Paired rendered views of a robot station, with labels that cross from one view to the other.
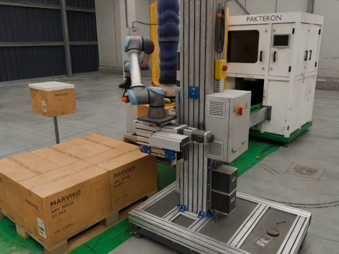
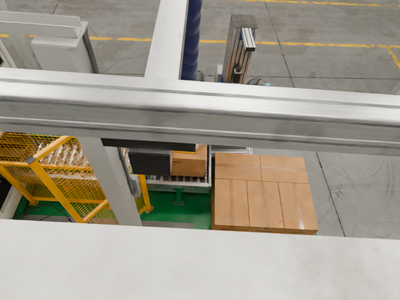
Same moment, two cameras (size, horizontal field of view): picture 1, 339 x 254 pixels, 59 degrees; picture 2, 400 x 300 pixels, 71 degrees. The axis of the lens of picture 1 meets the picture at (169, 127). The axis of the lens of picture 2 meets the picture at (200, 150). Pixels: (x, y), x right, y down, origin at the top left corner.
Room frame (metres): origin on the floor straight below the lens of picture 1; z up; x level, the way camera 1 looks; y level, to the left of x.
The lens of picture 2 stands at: (4.44, 1.54, 3.61)
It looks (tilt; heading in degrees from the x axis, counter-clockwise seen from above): 55 degrees down; 227
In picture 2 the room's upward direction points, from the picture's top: 6 degrees clockwise
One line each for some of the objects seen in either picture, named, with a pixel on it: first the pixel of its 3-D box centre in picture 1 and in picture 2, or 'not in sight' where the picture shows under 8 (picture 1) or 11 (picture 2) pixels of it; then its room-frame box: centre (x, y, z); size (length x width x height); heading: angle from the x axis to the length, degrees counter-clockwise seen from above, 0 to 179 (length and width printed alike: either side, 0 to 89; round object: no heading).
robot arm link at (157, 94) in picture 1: (155, 95); not in sight; (2.26, 0.10, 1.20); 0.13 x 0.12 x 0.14; 104
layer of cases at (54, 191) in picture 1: (77, 176); (259, 194); (2.70, 0.90, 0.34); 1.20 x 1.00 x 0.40; 140
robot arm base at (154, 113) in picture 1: (156, 110); not in sight; (2.26, 0.10, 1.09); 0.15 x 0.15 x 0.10
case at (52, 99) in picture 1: (52, 98); not in sight; (4.35, 1.70, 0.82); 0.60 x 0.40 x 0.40; 45
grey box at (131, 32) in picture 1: (133, 40); (125, 185); (4.17, 0.46, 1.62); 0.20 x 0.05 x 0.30; 140
